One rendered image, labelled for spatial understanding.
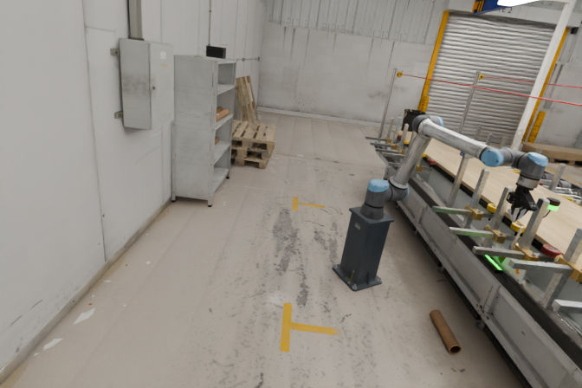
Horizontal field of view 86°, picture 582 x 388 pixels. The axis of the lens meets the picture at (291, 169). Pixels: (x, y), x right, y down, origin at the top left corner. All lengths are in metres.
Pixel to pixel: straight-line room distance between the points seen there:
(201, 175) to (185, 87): 0.91
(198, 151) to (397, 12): 7.56
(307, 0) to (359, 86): 2.71
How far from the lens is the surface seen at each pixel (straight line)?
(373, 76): 9.69
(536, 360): 2.56
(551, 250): 2.19
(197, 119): 3.34
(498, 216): 2.31
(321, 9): 9.56
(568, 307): 1.62
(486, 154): 1.93
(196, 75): 3.29
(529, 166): 2.00
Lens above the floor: 1.69
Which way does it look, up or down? 20 degrees down
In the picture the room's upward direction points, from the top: 8 degrees clockwise
